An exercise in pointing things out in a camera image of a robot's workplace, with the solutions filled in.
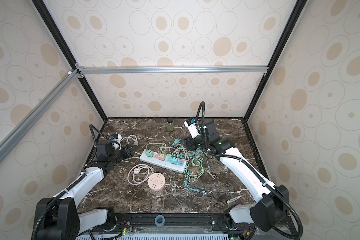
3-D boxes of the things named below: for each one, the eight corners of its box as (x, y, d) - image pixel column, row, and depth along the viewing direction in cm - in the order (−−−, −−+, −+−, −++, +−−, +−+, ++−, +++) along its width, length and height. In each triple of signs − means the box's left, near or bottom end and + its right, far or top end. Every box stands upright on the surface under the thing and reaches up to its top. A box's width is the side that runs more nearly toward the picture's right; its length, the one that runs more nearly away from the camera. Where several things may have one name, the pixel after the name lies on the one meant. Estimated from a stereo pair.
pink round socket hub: (147, 190, 86) (146, 188, 83) (150, 174, 92) (149, 172, 90) (164, 190, 86) (163, 188, 83) (165, 174, 92) (165, 172, 90)
